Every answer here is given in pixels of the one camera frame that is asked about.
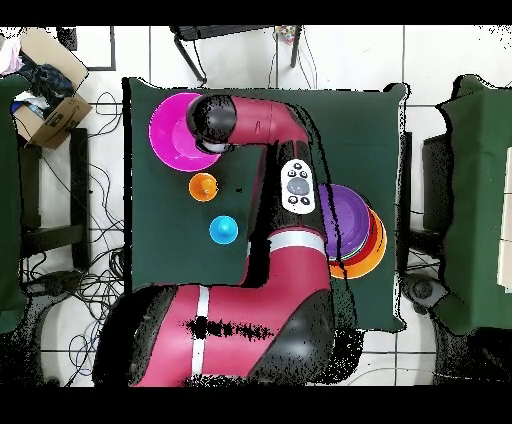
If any blue cup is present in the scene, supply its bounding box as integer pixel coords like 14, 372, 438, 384
208, 215, 240, 246

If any purple bowl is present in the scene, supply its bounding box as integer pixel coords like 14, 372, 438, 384
318, 183, 371, 259

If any red bowl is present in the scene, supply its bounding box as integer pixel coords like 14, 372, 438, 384
339, 211, 380, 267

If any pink bowl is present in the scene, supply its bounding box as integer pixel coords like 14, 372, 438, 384
148, 92, 222, 173

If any orange cup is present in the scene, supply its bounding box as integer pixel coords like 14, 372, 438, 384
188, 172, 220, 203

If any orange bowl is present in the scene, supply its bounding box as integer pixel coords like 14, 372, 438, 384
329, 209, 388, 280

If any dark green table cloth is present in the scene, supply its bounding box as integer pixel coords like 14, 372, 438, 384
121, 76, 409, 331

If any colourful toy pile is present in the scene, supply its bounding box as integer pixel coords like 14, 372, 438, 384
275, 25, 297, 45

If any black box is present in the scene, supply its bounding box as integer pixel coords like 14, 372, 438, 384
422, 133, 453, 235

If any cardboard box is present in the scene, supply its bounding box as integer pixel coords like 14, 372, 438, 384
11, 27, 94, 150

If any green cloth covered table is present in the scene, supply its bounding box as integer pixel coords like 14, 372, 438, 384
0, 74, 31, 334
433, 74, 512, 335

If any dark blue cloth bundle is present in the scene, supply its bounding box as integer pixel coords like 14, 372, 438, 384
17, 51, 75, 117

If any pink white cloth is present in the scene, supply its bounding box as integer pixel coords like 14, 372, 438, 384
0, 37, 23, 75

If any tangle of floor cables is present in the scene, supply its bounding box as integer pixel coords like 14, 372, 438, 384
23, 91, 129, 387

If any black bench frame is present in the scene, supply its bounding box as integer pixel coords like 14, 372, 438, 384
17, 127, 91, 273

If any black metal stool frame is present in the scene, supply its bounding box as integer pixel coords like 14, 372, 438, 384
169, 25, 304, 87

